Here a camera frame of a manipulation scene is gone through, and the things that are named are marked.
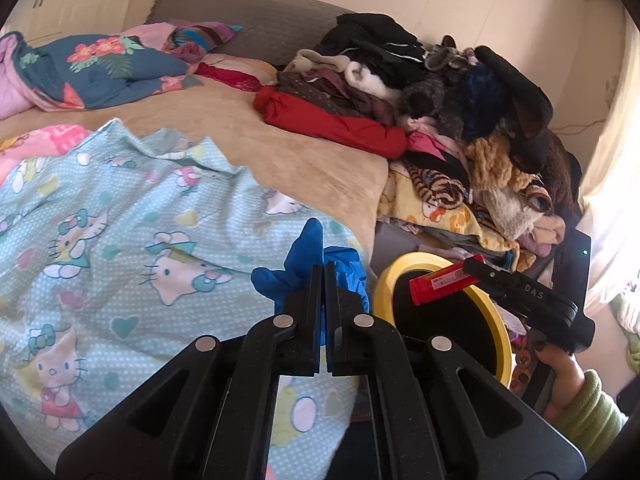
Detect blue glove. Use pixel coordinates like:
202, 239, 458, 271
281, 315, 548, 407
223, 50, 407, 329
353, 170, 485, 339
251, 217, 372, 356

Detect red lace cloth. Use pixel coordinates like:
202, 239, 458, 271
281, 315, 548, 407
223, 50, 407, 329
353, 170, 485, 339
192, 60, 263, 93

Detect black jacket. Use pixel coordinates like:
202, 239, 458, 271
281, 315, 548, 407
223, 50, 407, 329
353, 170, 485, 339
315, 12, 431, 68

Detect striped colourful pillow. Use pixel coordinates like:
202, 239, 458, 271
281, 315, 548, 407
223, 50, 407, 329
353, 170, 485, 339
167, 21, 245, 58

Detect dark blue fuzzy garment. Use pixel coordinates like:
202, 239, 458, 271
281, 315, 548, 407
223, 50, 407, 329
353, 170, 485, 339
460, 62, 521, 141

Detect pink cartoon blanket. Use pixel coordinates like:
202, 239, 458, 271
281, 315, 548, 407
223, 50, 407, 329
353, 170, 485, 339
0, 124, 96, 181

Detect tan fuzzy garment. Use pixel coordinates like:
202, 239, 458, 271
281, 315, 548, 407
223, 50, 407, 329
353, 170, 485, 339
465, 137, 538, 193

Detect black fuzzy garment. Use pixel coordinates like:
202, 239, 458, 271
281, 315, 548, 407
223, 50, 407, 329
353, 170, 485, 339
472, 45, 555, 173

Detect person's right forearm green sleeve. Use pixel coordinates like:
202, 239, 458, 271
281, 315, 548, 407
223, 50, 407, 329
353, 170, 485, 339
555, 369, 630, 456

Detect teal pink floral quilt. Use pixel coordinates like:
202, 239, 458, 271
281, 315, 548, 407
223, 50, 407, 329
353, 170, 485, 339
0, 30, 206, 121

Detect white fleece garment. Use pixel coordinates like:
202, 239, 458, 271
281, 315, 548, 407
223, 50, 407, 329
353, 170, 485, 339
345, 60, 406, 103

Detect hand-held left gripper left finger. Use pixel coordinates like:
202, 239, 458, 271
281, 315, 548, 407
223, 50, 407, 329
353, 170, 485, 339
55, 262, 325, 480

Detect grey fleece slipper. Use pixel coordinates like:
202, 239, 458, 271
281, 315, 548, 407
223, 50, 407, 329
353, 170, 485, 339
424, 35, 476, 71

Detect light blue cartoon cat sheet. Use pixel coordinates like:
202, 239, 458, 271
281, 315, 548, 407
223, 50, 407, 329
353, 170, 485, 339
0, 119, 373, 480

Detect brown plush blanket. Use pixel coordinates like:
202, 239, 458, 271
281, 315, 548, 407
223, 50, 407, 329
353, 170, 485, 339
530, 127, 583, 221

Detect yellow cartoon blanket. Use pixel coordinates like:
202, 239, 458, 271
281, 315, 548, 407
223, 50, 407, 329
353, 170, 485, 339
377, 167, 538, 273

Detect beige garment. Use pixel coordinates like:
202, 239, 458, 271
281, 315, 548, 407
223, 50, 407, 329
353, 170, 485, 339
282, 49, 351, 78

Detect yellow rimmed black bin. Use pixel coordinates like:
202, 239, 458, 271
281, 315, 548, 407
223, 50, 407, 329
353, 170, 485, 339
372, 252, 514, 391

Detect dark dotted garment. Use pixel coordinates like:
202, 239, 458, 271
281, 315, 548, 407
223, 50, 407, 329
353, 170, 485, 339
277, 70, 401, 126

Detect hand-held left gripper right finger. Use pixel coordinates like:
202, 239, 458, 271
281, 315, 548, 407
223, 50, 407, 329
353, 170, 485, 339
325, 261, 587, 480

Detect light green cloth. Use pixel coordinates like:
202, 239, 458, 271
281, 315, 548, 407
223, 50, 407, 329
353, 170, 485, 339
610, 290, 640, 376

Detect cream curtain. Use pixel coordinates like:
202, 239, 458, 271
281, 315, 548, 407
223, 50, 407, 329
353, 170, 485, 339
575, 5, 640, 311

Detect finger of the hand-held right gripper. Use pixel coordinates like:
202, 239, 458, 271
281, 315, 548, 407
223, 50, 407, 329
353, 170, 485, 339
462, 257, 525, 307

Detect red box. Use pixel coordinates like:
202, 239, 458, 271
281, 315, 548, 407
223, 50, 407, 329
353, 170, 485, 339
409, 255, 487, 307

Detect grey speckled garment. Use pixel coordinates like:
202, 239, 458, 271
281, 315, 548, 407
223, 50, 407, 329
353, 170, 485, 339
400, 72, 471, 136

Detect person's right hand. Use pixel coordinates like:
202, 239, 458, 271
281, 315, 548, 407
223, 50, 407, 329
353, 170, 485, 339
512, 337, 586, 421

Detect grey pillow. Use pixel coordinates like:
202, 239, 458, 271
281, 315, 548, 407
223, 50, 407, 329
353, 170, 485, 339
145, 0, 358, 68

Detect cream plush cloth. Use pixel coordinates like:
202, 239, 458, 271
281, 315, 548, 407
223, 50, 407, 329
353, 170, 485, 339
482, 187, 566, 246

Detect brown striped garment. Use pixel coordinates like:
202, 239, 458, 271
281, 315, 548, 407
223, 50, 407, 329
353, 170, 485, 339
407, 160, 473, 211

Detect pink garment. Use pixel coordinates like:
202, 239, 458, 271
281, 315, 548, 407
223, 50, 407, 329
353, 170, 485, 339
407, 130, 471, 166

